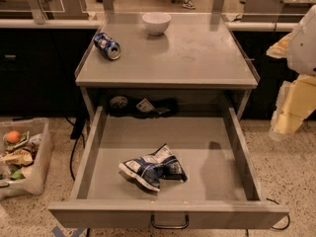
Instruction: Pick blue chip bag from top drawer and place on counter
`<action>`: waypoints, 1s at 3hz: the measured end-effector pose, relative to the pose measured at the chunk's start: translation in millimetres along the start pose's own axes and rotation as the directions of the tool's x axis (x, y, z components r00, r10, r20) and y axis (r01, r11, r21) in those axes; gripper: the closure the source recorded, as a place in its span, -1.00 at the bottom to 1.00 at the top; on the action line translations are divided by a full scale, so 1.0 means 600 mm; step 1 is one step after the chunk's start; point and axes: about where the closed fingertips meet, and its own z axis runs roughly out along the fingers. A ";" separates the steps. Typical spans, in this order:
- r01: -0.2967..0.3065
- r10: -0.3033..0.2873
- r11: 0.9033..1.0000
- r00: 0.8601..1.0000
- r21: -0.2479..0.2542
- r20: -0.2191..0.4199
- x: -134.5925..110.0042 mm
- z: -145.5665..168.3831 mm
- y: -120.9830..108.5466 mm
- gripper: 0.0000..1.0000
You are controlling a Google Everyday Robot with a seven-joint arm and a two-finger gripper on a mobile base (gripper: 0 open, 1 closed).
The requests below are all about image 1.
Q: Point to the white shoe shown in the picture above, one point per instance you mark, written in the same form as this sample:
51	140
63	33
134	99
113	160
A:
188	4

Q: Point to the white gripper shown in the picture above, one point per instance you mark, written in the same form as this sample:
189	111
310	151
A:
303	46

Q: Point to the yellow snack bag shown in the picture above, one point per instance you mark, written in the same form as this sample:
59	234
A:
19	157

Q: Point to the white bowl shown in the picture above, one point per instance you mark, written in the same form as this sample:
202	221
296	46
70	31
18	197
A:
156	23

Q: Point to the black drawer handle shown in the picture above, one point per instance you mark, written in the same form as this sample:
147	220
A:
169	222

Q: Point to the open grey top drawer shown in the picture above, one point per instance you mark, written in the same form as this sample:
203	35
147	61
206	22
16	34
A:
222	190

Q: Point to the orange fruit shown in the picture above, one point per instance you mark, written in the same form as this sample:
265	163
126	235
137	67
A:
13	137

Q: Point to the clear plastic bin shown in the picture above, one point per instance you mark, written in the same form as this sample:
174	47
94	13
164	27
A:
19	180

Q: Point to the blue chip bag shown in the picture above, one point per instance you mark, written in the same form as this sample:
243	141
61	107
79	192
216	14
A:
148	170

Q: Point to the white label tag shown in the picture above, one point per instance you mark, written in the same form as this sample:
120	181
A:
145	106

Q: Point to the blue soda can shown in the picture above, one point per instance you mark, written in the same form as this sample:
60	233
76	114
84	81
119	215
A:
108	47

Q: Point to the grey counter cabinet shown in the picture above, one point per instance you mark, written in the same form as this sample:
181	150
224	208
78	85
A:
196	52

